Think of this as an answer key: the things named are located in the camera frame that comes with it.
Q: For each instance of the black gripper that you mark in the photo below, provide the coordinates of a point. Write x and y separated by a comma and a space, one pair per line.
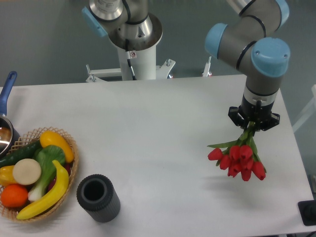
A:
254, 111

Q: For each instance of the red tulip bouquet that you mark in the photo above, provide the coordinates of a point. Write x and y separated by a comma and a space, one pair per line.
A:
239, 156

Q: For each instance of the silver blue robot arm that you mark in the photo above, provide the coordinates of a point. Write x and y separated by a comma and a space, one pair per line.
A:
247, 46

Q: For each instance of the dark grey ribbed vase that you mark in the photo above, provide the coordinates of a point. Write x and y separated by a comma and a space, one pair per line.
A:
97, 196

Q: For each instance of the black device at edge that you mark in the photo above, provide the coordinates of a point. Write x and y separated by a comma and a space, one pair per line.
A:
307, 211

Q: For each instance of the yellow squash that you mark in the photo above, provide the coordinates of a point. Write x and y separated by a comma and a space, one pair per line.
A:
53, 138

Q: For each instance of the green bok choy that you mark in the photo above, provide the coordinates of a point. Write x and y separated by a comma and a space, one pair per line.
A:
45, 156

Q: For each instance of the woven wicker basket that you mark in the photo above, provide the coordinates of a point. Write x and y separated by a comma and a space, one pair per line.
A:
29, 137

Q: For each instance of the green cucumber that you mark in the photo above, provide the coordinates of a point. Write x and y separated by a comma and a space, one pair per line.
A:
15, 156

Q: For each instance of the yellow banana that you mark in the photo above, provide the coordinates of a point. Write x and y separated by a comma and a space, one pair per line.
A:
49, 199

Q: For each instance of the beige round radish slice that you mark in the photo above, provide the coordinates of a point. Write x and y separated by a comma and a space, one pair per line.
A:
26, 171

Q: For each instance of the orange fruit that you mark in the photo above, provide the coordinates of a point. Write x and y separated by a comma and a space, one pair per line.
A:
14, 196

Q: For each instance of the yellow bell pepper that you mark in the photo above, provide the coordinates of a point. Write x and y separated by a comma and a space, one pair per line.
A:
6, 176

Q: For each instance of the white frame at right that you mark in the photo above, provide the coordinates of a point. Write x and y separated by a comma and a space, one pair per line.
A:
306, 112

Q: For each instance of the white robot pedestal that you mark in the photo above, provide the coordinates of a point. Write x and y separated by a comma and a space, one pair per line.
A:
136, 47

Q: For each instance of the blue handled saucepan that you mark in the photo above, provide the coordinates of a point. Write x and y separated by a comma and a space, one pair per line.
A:
8, 134

